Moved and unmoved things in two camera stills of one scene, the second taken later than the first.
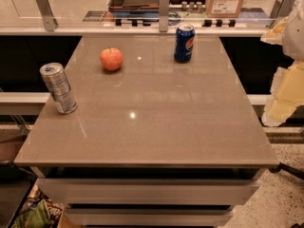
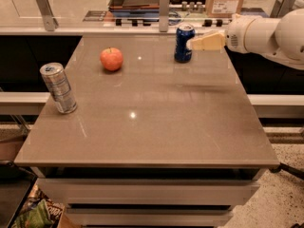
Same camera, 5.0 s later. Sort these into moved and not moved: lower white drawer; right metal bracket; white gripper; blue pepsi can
Moved: white gripper
Not moved: blue pepsi can; lower white drawer; right metal bracket
